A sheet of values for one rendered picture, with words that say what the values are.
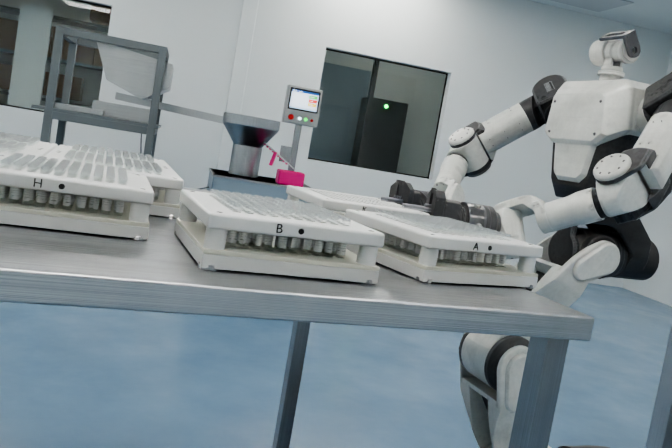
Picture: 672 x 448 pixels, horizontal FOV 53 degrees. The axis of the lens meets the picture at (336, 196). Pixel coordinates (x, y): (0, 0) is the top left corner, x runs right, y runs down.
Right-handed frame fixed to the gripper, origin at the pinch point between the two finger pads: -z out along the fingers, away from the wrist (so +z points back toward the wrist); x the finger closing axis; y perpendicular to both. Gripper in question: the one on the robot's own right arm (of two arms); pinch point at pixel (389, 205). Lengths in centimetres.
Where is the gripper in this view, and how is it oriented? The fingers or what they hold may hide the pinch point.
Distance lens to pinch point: 160.4
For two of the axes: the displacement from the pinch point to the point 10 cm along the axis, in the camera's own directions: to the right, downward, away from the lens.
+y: -7.9, -1.8, 5.9
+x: -1.8, 9.8, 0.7
